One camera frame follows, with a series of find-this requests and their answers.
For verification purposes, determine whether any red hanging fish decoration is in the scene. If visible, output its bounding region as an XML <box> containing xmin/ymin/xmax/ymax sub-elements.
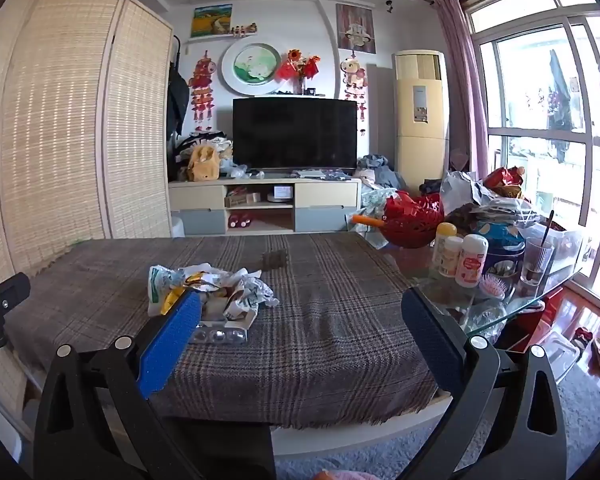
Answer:
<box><xmin>187</xmin><ymin>50</ymin><xmax>220</xmax><ymax>133</ymax></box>

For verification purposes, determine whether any pink curtain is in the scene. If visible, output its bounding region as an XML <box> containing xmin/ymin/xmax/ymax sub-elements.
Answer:
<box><xmin>432</xmin><ymin>0</ymin><xmax>491</xmax><ymax>181</ymax></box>

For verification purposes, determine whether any pink label white bottle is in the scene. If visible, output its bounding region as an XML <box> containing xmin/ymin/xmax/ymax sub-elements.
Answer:
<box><xmin>455</xmin><ymin>234</ymin><xmax>489</xmax><ymax>288</ymax></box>

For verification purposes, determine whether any yellow plush backpack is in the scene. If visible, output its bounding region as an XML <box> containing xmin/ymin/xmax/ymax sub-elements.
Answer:
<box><xmin>186</xmin><ymin>145</ymin><xmax>222</xmax><ymax>182</ymax></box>

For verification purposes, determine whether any white table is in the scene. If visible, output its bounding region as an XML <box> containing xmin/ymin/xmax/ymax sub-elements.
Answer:
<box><xmin>267</xmin><ymin>390</ymin><xmax>453</xmax><ymax>445</ymax></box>

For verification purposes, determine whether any landscape painting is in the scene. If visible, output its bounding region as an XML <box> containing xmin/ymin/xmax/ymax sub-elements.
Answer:
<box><xmin>191</xmin><ymin>4</ymin><xmax>233</xmax><ymax>38</ymax></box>

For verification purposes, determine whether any bamboo folding screen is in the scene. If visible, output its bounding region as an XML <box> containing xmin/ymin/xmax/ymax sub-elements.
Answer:
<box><xmin>0</xmin><ymin>0</ymin><xmax>176</xmax><ymax>411</ymax></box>

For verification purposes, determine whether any dark clothes pile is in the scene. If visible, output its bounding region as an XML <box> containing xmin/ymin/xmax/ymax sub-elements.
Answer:
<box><xmin>172</xmin><ymin>130</ymin><xmax>236</xmax><ymax>181</ymax></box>

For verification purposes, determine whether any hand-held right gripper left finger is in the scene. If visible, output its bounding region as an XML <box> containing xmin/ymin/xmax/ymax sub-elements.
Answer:
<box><xmin>32</xmin><ymin>290</ymin><xmax>206</xmax><ymax>480</ymax></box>

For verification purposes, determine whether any yellow foil wrapper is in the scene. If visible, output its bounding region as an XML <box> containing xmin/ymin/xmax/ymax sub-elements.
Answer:
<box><xmin>161</xmin><ymin>271</ymin><xmax>216</xmax><ymax>314</ymax></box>

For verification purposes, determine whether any red grey wall poster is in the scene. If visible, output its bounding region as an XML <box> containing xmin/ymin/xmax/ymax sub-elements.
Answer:
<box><xmin>336</xmin><ymin>3</ymin><xmax>377</xmax><ymax>55</ymax></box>

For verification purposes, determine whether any dark hanging laundry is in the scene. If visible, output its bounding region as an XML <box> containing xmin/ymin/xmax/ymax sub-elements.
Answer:
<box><xmin>547</xmin><ymin>50</ymin><xmax>573</xmax><ymax>131</ymax></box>

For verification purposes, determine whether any yellowed standing air conditioner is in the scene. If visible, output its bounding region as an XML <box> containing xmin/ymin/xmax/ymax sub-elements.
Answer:
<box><xmin>392</xmin><ymin>50</ymin><xmax>451</xmax><ymax>196</ymax></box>

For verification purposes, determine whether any black hanging coat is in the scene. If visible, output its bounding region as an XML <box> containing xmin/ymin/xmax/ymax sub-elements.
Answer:
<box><xmin>167</xmin><ymin>35</ymin><xmax>191</xmax><ymax>136</ymax></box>

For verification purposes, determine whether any grey blue clothes pile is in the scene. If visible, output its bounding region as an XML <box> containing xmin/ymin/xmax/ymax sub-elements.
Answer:
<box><xmin>355</xmin><ymin>154</ymin><xmax>406</xmax><ymax>196</ymax></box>

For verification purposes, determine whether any sunflower bouquet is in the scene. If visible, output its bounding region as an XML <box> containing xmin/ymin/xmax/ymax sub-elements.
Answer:
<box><xmin>275</xmin><ymin>49</ymin><xmax>322</xmax><ymax>95</ymax></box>

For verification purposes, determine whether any printed white paper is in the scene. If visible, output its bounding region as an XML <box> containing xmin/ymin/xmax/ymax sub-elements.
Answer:
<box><xmin>225</xmin><ymin>267</ymin><xmax>281</xmax><ymax>323</ymax></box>

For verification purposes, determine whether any grey shaggy rug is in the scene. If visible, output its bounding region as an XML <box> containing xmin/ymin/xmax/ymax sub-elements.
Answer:
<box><xmin>270</xmin><ymin>360</ymin><xmax>600</xmax><ymax>480</ymax></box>

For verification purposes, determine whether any pink hairbrush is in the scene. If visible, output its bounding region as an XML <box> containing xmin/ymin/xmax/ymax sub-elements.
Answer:
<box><xmin>477</xmin><ymin>272</ymin><xmax>511</xmax><ymax>301</ymax></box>

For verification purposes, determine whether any black flat television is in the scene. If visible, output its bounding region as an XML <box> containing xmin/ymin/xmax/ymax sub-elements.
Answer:
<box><xmin>231</xmin><ymin>97</ymin><xmax>359</xmax><ymax>172</ymax></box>

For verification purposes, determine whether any white framed window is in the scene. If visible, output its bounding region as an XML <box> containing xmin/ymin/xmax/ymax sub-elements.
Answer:
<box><xmin>462</xmin><ymin>0</ymin><xmax>600</xmax><ymax>281</ymax></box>

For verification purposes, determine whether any red snack bag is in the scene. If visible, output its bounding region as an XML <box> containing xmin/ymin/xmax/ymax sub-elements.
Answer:
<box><xmin>482</xmin><ymin>166</ymin><xmax>526</xmax><ymax>201</ymax></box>

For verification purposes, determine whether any blue round tin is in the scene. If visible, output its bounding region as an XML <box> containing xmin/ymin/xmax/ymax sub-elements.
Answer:
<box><xmin>472</xmin><ymin>220</ymin><xmax>527</xmax><ymax>286</ymax></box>

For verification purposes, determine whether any brown plaid blanket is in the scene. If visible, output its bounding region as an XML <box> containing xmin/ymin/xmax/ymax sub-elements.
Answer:
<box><xmin>5</xmin><ymin>232</ymin><xmax>453</xmax><ymax>431</ymax></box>

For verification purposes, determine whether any dark spoon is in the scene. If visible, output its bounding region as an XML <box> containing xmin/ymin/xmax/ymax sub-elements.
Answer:
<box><xmin>537</xmin><ymin>210</ymin><xmax>556</xmax><ymax>251</ymax></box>

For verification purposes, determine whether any glass side table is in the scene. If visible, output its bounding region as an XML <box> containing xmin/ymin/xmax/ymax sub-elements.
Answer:
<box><xmin>380</xmin><ymin>240</ymin><xmax>586</xmax><ymax>336</ymax></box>

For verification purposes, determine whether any clear plastic storage box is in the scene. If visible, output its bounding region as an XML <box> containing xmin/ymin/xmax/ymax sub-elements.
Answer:
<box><xmin>530</xmin><ymin>220</ymin><xmax>586</xmax><ymax>266</ymax></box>

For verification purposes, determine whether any yellow capped white bottle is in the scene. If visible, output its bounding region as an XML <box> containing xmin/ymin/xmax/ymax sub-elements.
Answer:
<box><xmin>432</xmin><ymin>222</ymin><xmax>458</xmax><ymax>273</ymax></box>

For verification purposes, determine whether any crumpled white wrapper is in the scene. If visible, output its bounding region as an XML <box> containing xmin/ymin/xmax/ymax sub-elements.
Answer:
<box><xmin>180</xmin><ymin>262</ymin><xmax>241</xmax><ymax>292</ymax></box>

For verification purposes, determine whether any round white framed picture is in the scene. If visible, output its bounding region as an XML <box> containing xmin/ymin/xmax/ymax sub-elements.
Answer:
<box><xmin>221</xmin><ymin>42</ymin><xmax>286</xmax><ymax>97</ymax></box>

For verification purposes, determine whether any red plastic basket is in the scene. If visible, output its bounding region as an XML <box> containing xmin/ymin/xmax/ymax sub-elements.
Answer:
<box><xmin>380</xmin><ymin>191</ymin><xmax>446</xmax><ymax>250</ymax></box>

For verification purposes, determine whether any clear drinking glass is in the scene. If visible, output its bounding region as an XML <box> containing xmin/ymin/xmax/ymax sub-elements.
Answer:
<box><xmin>519</xmin><ymin>237</ymin><xmax>556</xmax><ymax>287</ymax></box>

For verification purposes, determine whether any pile of plastic bags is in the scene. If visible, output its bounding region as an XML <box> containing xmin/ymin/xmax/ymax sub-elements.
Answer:
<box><xmin>440</xmin><ymin>170</ymin><xmax>541</xmax><ymax>231</ymax></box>

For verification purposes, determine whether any silver pill blister pack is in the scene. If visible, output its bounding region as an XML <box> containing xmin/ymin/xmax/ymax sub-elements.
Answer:
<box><xmin>187</xmin><ymin>320</ymin><xmax>251</xmax><ymax>346</ymax></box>

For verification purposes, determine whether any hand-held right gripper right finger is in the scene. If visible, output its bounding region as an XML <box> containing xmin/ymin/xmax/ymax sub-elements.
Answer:
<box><xmin>401</xmin><ymin>287</ymin><xmax>567</xmax><ymax>480</ymax></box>

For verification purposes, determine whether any small white bottle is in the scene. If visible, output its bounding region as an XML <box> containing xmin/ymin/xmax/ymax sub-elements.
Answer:
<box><xmin>437</xmin><ymin>236</ymin><xmax>464</xmax><ymax>278</ymax></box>

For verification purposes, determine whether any cardboard box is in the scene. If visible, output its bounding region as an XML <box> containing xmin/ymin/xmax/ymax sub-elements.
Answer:
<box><xmin>224</xmin><ymin>186</ymin><xmax>261</xmax><ymax>208</ymax></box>

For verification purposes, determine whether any beige grey television cabinet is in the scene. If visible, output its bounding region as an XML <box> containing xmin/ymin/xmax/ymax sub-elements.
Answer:
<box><xmin>167</xmin><ymin>176</ymin><xmax>363</xmax><ymax>237</ymax></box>

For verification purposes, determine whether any hanging plush animal decoration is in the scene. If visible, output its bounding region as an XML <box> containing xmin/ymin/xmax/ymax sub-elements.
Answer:
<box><xmin>340</xmin><ymin>49</ymin><xmax>368</xmax><ymax>133</ymax></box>

